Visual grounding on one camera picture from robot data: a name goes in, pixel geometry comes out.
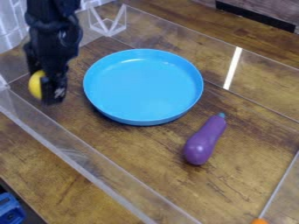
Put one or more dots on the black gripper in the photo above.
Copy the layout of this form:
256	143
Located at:
55	35

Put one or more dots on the orange object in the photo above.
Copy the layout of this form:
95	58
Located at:
260	221

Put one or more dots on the blue plastic object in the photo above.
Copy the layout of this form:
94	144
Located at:
11	210

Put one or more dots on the clear acrylic enclosure wall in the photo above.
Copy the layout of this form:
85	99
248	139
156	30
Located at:
86	170

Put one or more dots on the yellow lemon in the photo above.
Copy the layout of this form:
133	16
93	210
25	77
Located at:
35	85

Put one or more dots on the blue round tray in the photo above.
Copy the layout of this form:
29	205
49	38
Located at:
144	86

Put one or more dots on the purple toy eggplant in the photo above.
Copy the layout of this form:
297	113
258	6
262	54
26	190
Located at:
200	146

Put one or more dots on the white checked curtain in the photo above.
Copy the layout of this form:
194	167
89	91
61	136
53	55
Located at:
14	28

